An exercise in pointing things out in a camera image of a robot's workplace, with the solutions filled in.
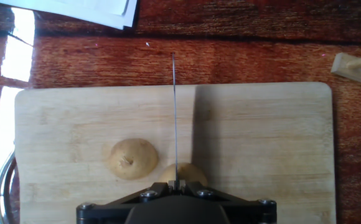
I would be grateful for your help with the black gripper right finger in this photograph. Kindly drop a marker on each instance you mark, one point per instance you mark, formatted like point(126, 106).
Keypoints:
point(249, 213)

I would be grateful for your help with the printed paper sheets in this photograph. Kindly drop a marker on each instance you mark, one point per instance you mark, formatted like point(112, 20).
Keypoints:
point(84, 9)

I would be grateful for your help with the bamboo cutting board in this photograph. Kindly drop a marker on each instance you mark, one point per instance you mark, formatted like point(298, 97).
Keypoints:
point(261, 140)

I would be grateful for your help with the wooden peg rack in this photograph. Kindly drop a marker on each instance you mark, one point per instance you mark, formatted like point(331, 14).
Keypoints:
point(354, 71)

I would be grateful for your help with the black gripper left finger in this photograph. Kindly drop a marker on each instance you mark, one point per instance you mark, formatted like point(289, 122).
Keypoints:
point(115, 211)

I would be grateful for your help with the small yellow potato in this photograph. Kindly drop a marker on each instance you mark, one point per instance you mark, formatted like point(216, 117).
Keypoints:
point(133, 158)
point(193, 175)

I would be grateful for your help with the steel kitchen knife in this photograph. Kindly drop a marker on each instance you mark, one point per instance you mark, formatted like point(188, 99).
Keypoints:
point(175, 118)

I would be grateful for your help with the dark red wooden board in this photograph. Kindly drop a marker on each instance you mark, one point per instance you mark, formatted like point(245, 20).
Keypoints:
point(230, 59)

